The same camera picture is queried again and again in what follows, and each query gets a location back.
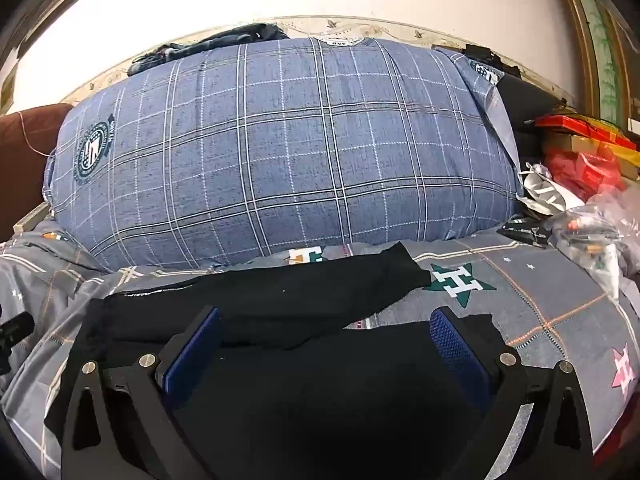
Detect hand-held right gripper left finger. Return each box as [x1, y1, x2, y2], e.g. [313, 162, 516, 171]
[60, 305, 224, 480]

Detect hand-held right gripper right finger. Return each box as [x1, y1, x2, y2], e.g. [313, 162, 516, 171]
[429, 305, 596, 480]

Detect black pants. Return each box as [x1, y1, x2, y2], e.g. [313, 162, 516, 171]
[44, 241, 511, 480]

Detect grey star print bed sheet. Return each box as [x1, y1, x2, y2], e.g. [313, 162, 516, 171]
[0, 232, 640, 480]

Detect black packet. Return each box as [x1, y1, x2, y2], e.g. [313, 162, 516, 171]
[500, 217, 556, 249]

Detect brown headboard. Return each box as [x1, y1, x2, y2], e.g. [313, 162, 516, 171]
[0, 104, 73, 243]

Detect white grey plastic bag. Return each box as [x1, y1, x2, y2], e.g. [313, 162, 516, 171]
[515, 160, 583, 216]

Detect clear plastic bag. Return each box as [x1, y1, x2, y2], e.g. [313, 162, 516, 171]
[550, 185, 640, 301]

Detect blue plaid pillow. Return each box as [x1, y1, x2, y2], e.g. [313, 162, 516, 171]
[42, 35, 523, 273]

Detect red plastic bag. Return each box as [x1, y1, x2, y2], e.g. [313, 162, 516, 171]
[542, 147, 628, 206]

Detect black bag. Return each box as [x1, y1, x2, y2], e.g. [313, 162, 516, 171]
[495, 72, 568, 161]

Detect red flat box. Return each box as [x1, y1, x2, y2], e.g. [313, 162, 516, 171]
[535, 114, 636, 151]

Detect orange yellow box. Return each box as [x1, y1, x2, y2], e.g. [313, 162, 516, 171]
[597, 139, 640, 181]

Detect small black box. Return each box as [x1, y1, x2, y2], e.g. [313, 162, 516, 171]
[462, 44, 503, 67]

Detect dark denim clothing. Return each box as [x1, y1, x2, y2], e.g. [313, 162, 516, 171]
[127, 22, 291, 77]

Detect light wooden bed rail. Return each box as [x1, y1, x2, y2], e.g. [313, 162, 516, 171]
[12, 202, 52, 237]

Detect gold framed wall picture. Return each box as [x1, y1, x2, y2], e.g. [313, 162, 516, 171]
[552, 0, 640, 131]

